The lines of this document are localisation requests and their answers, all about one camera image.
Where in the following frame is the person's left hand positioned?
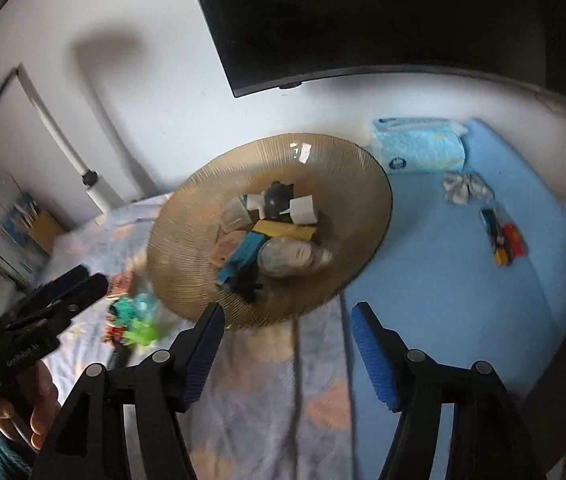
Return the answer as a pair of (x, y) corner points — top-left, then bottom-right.
(0, 360), (62, 451)

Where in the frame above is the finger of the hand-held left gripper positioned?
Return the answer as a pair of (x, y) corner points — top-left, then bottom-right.
(6, 273), (110, 333)
(26, 264), (90, 311)

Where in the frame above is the white plug charger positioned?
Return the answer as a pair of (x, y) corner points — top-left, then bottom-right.
(289, 196), (320, 226)

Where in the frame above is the green plastic plant toy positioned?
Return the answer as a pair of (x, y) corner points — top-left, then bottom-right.
(113, 294), (159, 348)

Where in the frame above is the tan pen holder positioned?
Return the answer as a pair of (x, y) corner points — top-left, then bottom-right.
(28, 210), (66, 251)

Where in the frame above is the grey leaf-patterned cloth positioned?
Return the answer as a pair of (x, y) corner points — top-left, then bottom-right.
(38, 192), (354, 480)

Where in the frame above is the row of upright books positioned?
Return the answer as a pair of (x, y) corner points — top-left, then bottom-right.
(0, 175), (51, 286)

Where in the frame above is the amber ribbed glass bowl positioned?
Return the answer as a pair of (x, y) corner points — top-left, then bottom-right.
(146, 132), (394, 331)

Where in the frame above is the clear plastic cup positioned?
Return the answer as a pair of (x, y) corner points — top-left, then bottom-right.
(257, 237), (333, 279)

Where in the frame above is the black-haired figurine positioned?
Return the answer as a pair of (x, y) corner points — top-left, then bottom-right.
(219, 181), (298, 231)

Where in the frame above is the small pink box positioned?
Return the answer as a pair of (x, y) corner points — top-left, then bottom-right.
(109, 271), (136, 301)

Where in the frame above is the black claw hair clip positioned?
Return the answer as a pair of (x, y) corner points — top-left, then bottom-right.
(230, 265), (264, 303)

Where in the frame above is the small yellow box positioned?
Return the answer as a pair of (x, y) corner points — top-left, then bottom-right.
(252, 219), (320, 243)

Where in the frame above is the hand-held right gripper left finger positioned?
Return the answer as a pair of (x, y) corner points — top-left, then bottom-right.
(30, 302), (225, 480)

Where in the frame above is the white lamp pole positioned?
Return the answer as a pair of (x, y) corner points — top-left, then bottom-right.
(13, 65), (120, 213)

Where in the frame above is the person's left forearm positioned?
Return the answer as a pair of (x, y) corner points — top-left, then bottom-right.
(0, 425), (40, 480)

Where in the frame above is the black monitor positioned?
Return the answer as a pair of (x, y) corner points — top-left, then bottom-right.
(183, 0), (566, 99)

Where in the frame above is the light blue tissue pack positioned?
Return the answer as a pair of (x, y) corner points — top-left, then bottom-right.
(369, 117), (468, 175)

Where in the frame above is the small colourful toy packet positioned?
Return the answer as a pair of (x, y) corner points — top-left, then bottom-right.
(480, 206), (528, 267)

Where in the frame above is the small red figurine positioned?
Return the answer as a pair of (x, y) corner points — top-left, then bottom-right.
(104, 322), (131, 348)

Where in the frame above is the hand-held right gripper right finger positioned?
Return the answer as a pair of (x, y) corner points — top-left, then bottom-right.
(351, 301), (548, 480)

